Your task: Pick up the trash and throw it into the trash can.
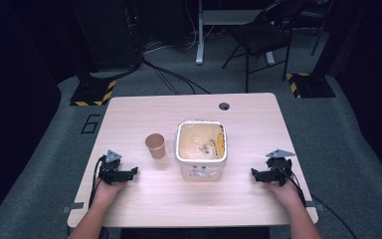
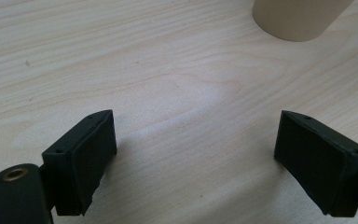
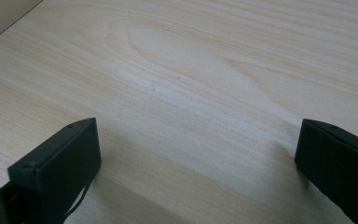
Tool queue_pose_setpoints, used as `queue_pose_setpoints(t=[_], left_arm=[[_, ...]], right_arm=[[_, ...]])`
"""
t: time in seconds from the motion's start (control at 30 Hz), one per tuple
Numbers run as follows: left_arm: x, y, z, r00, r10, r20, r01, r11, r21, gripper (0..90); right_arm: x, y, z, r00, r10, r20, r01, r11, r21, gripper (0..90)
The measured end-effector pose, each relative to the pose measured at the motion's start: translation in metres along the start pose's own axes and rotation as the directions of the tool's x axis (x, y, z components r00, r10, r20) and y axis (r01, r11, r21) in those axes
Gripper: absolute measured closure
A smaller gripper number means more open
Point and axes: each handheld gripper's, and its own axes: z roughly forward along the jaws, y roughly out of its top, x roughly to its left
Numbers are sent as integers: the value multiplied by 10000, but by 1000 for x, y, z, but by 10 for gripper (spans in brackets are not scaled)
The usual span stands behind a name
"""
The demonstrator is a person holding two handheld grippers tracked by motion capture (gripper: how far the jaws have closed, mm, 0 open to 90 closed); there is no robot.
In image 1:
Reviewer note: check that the person's left hand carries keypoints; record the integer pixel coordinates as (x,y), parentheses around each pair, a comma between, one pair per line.
(106,193)

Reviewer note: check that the brown paper cup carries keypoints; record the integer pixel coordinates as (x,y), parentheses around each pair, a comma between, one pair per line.
(155,147)

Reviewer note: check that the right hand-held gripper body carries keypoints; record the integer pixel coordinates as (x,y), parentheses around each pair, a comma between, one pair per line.
(278,172)

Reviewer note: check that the black cabinet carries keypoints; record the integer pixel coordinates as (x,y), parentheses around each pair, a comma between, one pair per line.
(109,33)

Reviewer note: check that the small dark scrap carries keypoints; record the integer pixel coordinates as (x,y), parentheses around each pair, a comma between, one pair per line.
(207,148)

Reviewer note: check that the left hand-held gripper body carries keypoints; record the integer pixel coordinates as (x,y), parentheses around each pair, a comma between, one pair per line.
(112,174)

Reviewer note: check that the person's right hand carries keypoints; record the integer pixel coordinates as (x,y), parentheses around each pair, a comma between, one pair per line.
(288,195)

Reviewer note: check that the white bin with plastic liner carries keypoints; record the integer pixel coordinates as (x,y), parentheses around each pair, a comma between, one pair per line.
(200,169)

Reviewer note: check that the white desk frame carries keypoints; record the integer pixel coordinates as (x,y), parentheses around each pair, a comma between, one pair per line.
(200,40)

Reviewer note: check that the yellow wrapper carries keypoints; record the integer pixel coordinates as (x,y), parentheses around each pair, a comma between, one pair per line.
(221,144)

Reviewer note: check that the grey tape strip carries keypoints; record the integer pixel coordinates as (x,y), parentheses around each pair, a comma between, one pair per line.
(315,205)
(73,207)

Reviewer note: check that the black folding chair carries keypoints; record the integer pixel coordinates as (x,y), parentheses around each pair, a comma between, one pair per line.
(262,36)

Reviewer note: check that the striped black stand base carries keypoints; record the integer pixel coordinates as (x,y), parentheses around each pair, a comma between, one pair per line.
(91,93)
(311,86)

